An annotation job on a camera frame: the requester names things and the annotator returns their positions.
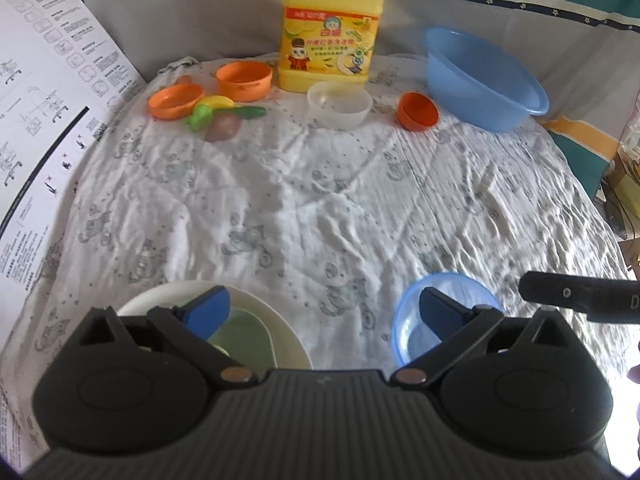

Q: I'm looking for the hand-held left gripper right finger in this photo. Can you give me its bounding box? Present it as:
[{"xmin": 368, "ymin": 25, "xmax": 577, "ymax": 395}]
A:
[{"xmin": 392, "ymin": 287, "xmax": 596, "ymax": 389}]

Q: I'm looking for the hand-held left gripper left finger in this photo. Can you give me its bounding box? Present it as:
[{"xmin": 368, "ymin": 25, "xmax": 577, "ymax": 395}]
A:
[{"xmin": 75, "ymin": 285, "xmax": 258, "ymax": 387}]

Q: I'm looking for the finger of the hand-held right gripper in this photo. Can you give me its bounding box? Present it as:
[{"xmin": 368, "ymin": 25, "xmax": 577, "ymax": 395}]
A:
[{"xmin": 518, "ymin": 271, "xmax": 640, "ymax": 324}]

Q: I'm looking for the translucent blue bowl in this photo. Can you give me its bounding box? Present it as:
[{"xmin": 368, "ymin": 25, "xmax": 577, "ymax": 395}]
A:
[{"xmin": 391, "ymin": 272, "xmax": 505, "ymax": 368}]

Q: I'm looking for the green square plate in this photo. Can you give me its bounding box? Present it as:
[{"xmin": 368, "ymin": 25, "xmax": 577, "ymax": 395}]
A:
[{"xmin": 207, "ymin": 307, "xmax": 278, "ymax": 368}]

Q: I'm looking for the white round plate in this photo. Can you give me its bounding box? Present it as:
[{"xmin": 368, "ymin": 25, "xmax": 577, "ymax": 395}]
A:
[{"xmin": 116, "ymin": 281, "xmax": 313, "ymax": 372}]

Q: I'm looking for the white printed cloth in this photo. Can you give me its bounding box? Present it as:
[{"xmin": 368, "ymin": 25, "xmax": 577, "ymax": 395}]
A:
[{"xmin": 0, "ymin": 52, "xmax": 637, "ymax": 461}]

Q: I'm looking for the teal and yellow cloth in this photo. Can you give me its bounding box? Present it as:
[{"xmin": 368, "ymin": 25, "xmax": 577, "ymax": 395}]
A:
[{"xmin": 542, "ymin": 115, "xmax": 618, "ymax": 201}]

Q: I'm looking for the light green toy vegetable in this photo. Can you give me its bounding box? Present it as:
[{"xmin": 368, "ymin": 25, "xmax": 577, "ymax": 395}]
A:
[{"xmin": 186, "ymin": 105, "xmax": 216, "ymax": 132}]

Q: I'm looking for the dark orange plastic cup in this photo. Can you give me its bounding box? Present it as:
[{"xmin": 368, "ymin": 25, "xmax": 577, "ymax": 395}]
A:
[{"xmin": 397, "ymin": 91, "xmax": 440, "ymax": 132}]

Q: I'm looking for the yellow toy banana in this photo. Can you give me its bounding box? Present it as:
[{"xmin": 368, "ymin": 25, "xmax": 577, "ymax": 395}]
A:
[{"xmin": 194, "ymin": 95, "xmax": 236, "ymax": 111}]

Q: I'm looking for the shallow orange plastic bowl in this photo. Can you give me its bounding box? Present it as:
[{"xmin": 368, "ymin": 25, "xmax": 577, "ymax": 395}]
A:
[{"xmin": 147, "ymin": 85, "xmax": 207, "ymax": 121}]

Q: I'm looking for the clear frosted plastic bowl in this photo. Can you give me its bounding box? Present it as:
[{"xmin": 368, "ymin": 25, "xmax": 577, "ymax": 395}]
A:
[{"xmin": 306, "ymin": 81, "xmax": 373, "ymax": 131}]

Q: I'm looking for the deep orange plastic bowl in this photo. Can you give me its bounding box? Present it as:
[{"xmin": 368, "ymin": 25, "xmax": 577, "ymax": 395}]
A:
[{"xmin": 216, "ymin": 61, "xmax": 274, "ymax": 102}]

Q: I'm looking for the large blue plastic basin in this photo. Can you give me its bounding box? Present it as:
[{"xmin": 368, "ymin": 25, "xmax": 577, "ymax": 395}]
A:
[{"xmin": 425, "ymin": 27, "xmax": 551, "ymax": 133}]

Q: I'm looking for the printed instruction sheet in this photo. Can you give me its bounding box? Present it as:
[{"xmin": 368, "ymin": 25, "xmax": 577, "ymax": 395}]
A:
[{"xmin": 0, "ymin": 0, "xmax": 148, "ymax": 466}]

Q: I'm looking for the teal star-trimmed bedsheet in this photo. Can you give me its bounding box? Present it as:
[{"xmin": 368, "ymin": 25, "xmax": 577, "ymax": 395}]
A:
[{"xmin": 80, "ymin": 0, "xmax": 640, "ymax": 126}]

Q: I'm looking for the yellow detergent pump bottle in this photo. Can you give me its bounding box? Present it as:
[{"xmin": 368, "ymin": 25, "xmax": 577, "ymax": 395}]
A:
[{"xmin": 277, "ymin": 0, "xmax": 386, "ymax": 94}]

